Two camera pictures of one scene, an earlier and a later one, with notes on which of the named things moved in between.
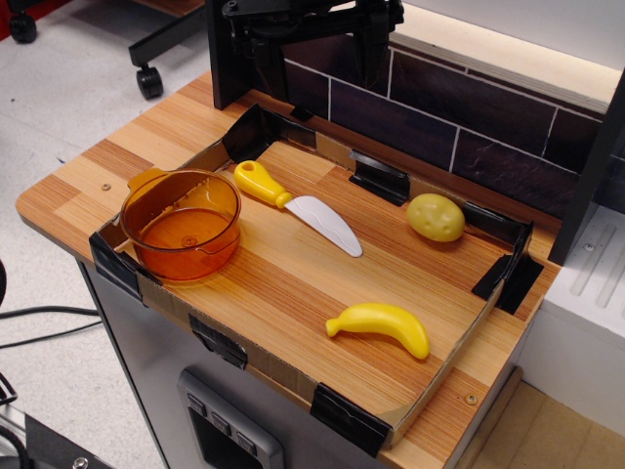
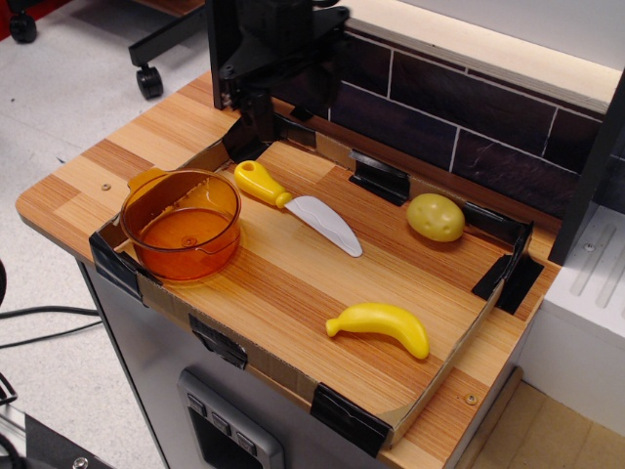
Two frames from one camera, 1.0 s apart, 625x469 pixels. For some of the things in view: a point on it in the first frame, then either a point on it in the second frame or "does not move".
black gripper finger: x=270 y=62 to x=259 y=115
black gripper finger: x=372 y=44 to x=323 y=83
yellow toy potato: x=436 y=217 does not move
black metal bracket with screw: x=48 y=448 does not move
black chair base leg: x=178 y=31 does not move
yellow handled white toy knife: x=319 y=213 does not move
